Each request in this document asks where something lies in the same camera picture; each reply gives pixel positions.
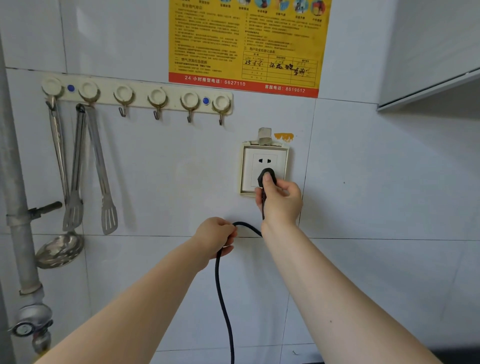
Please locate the person's left hand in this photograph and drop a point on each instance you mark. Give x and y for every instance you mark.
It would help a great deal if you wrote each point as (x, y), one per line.
(212, 238)

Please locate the person's right hand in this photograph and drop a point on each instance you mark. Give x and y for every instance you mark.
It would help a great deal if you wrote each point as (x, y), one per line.
(281, 208)

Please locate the person's left fingers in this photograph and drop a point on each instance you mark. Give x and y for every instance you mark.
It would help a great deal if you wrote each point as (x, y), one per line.
(228, 240)

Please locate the person's right thumb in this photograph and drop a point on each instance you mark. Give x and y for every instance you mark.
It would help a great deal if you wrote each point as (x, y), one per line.
(269, 184)

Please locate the person's left forearm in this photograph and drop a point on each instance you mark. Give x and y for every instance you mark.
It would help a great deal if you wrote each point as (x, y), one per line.
(142, 315)

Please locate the person's right forearm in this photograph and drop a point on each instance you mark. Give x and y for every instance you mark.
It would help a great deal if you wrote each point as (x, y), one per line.
(337, 307)

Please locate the grey tape piece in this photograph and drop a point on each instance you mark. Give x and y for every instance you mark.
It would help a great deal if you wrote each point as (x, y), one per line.
(264, 135)

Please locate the orange sticker remnant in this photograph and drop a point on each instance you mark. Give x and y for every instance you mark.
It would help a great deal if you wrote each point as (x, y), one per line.
(284, 137)

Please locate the steel kitchen tongs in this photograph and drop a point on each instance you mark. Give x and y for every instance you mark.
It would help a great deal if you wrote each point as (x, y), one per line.
(109, 217)

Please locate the yellow safety poster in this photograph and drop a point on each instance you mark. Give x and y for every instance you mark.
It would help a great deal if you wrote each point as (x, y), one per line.
(225, 41)

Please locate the steel skimmer ladle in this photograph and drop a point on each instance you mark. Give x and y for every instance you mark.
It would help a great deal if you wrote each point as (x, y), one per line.
(58, 249)

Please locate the metal gas valve with gauge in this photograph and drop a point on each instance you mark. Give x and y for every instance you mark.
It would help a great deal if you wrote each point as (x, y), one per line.
(33, 318)

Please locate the grey gas pipe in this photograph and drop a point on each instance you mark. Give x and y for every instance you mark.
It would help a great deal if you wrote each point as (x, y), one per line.
(17, 210)

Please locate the white wall socket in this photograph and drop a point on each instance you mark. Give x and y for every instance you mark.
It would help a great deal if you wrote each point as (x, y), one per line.
(250, 176)

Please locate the white wall hook rail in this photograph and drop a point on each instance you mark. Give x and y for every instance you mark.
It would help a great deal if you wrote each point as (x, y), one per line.
(138, 95)

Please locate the white wall cabinet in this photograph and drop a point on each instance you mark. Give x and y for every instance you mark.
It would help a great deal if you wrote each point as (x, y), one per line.
(431, 48)

